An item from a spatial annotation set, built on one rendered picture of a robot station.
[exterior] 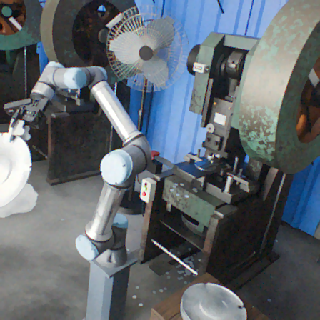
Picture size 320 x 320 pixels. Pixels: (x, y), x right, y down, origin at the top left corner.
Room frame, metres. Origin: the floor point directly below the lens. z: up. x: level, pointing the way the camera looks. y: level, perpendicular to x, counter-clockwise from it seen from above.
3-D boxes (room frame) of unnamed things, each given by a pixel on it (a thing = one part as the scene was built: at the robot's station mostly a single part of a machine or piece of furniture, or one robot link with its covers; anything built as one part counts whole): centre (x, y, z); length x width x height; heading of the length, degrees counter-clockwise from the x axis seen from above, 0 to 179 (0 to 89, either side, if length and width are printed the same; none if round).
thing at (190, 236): (1.97, -0.38, 0.31); 0.43 x 0.42 x 0.01; 47
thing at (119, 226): (1.35, 0.15, 0.62); 0.13 x 0.12 x 0.14; 151
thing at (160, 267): (1.86, -0.28, 0.14); 0.59 x 0.10 x 0.05; 137
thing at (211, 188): (1.96, -0.37, 0.68); 0.45 x 0.30 x 0.06; 47
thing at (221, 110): (1.93, -0.35, 1.04); 0.17 x 0.15 x 0.30; 137
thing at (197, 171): (1.83, -0.26, 0.72); 0.25 x 0.14 x 0.14; 137
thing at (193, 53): (2.14, -0.21, 1.31); 0.22 x 0.12 x 0.22; 137
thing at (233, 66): (1.96, -0.38, 1.27); 0.21 x 0.12 x 0.34; 137
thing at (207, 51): (2.06, -0.47, 0.83); 0.79 x 0.43 x 1.34; 137
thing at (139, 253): (2.24, -0.27, 0.45); 0.92 x 0.12 x 0.90; 137
